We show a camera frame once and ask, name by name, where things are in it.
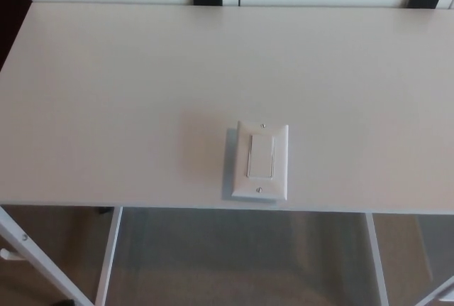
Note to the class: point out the white light switch with plate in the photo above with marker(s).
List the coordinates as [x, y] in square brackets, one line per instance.
[260, 157]

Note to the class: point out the white metal table leg frame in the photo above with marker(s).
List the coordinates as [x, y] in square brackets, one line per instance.
[382, 256]
[109, 256]

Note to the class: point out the white plastic hook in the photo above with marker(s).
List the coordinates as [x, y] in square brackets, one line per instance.
[8, 254]

